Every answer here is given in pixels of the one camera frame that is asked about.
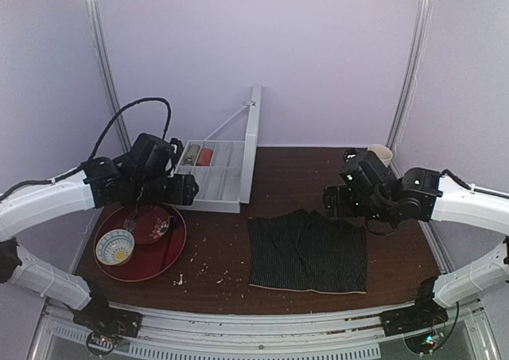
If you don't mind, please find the black striped underwear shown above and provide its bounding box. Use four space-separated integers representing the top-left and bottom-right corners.
247 209 368 294

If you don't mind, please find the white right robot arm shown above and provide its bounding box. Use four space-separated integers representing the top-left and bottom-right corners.
322 151 508 308

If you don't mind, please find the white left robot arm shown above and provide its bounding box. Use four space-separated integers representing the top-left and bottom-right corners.
1 134 199 311

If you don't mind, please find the cream floral mug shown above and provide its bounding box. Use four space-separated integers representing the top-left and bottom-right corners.
367 144 394 168

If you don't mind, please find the red floral plate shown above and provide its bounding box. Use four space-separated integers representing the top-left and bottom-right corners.
122 206 171 245

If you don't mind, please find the purple spoon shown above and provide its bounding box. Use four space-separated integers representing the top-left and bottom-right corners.
159 215 178 272

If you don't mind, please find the beige rolled cloth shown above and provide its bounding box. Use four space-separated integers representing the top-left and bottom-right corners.
182 144 200 166

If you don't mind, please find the red rolled cloth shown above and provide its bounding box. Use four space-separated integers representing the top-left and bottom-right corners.
196 148 214 166

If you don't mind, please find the blue patterned bowl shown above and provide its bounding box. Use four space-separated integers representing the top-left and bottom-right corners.
95 229 135 266

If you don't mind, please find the white compartment organizer box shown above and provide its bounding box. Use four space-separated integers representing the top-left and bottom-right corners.
177 84 262 214

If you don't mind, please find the round red tray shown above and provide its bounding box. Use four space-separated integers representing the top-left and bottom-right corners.
93 204 187 283

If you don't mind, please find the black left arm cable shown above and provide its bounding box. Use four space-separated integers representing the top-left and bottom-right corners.
87 96 173 163

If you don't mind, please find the right aluminium frame post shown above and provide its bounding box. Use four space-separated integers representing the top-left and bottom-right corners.
386 0 433 150

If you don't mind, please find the aluminium frame post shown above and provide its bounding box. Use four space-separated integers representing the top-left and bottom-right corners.
386 0 433 150
82 0 132 154

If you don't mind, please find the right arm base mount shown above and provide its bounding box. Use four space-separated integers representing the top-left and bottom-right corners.
380 300 460 357

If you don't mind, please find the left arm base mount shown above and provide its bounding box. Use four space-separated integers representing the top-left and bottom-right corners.
68 296 142 358

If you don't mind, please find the aluminium front rail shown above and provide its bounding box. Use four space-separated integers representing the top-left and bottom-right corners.
27 297 502 359

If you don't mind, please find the left aluminium frame post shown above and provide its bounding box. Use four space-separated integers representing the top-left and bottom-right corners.
82 0 132 154

